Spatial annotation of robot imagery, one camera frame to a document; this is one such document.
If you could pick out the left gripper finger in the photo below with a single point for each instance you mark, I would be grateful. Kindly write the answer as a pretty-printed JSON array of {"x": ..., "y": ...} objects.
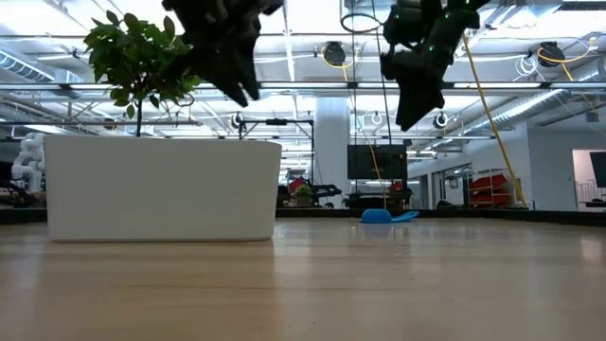
[
  {"x": 227, "y": 80},
  {"x": 251, "y": 71}
]

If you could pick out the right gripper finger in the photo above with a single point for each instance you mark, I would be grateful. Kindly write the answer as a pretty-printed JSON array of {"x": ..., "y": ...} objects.
[
  {"x": 426, "y": 99},
  {"x": 404, "y": 104}
]

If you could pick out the small blue measuring cup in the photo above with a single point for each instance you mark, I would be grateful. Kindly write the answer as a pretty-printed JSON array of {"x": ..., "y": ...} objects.
[{"x": 376, "y": 217}]

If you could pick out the white plastic basket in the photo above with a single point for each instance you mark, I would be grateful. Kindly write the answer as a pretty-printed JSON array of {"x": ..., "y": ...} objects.
[{"x": 161, "y": 189}]

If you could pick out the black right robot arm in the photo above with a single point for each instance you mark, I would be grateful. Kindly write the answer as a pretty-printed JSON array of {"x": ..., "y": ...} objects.
[{"x": 468, "y": 4}]

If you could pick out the green leafy plant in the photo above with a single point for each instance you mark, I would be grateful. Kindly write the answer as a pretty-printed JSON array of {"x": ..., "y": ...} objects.
[{"x": 137, "y": 61}]

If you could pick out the red bin rack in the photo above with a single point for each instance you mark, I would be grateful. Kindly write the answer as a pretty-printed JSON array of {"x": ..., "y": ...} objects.
[{"x": 487, "y": 187}]

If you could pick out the small potted plant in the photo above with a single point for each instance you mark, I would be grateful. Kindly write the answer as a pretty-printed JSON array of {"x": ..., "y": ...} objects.
[{"x": 303, "y": 192}]

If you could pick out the black monitor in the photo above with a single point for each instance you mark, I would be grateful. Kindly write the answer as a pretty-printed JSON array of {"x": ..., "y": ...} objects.
[{"x": 600, "y": 168}]

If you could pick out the white humanoid robot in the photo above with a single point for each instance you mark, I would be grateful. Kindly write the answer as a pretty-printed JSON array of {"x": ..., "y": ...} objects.
[{"x": 29, "y": 161}]

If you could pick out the black station frame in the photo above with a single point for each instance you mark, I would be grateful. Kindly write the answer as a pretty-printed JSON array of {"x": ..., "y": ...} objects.
[{"x": 277, "y": 121}]

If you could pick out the black wall screen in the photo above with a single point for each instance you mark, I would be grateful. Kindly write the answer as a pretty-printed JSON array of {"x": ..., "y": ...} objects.
[{"x": 376, "y": 161}]

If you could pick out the black aluminium table frame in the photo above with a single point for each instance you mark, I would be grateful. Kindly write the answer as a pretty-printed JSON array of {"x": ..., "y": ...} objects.
[{"x": 521, "y": 215}]

